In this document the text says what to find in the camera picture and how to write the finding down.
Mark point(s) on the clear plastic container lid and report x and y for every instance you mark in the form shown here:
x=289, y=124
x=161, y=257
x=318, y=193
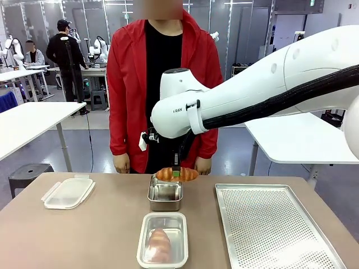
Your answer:
x=162, y=224
x=68, y=193

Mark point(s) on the perforated metal baking tray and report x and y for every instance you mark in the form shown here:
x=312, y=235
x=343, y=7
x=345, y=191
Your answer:
x=275, y=229

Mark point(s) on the person's left hand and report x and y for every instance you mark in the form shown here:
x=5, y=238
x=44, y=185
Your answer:
x=203, y=166

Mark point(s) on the person's left forearm red sleeve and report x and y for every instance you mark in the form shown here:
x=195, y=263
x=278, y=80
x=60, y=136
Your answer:
x=209, y=145

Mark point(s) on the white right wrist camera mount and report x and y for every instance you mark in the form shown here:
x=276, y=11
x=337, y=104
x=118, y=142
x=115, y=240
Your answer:
x=144, y=140

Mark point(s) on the seated person in grey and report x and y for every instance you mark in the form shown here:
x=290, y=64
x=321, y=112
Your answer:
x=33, y=57

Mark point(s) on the blue cloth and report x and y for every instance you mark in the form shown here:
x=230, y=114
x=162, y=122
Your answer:
x=8, y=101

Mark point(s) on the white background work table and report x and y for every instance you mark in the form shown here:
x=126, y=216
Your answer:
x=19, y=73

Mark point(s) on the person's right forearm red sleeve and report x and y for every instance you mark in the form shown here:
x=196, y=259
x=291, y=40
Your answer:
x=119, y=134

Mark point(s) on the black round-hole stool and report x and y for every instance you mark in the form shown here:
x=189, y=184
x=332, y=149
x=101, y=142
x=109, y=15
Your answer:
x=31, y=175

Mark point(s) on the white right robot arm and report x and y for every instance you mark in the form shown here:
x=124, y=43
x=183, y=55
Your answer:
x=238, y=92

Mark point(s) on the rectangular stainless steel container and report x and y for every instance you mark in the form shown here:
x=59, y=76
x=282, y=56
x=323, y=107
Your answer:
x=165, y=196
x=146, y=238

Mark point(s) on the standing person in black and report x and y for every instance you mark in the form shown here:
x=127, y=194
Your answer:
x=63, y=56

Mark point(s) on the black tripod pole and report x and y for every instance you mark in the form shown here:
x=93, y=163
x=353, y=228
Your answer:
x=73, y=73

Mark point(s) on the golden brown bread roll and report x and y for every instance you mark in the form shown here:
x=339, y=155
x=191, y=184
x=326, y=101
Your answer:
x=160, y=245
x=165, y=173

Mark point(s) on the person's right hand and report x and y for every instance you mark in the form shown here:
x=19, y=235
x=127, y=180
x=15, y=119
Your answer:
x=122, y=164

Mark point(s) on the black utility cart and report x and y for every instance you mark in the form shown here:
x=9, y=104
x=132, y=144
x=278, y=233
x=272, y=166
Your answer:
x=333, y=116

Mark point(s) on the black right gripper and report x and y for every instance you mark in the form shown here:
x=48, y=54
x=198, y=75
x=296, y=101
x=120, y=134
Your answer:
x=186, y=148

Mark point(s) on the grey plastic stool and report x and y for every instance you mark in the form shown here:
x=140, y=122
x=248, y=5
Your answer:
x=98, y=101

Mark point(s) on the white shoe rack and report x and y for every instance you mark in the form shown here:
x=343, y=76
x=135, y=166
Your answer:
x=239, y=69

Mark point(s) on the person in red jacket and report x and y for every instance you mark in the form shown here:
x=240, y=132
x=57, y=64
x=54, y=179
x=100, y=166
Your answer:
x=123, y=84

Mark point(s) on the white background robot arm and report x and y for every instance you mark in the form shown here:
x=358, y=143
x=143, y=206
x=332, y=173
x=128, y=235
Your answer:
x=98, y=50
x=14, y=50

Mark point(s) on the white rounded side table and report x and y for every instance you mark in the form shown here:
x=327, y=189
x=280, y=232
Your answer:
x=294, y=143

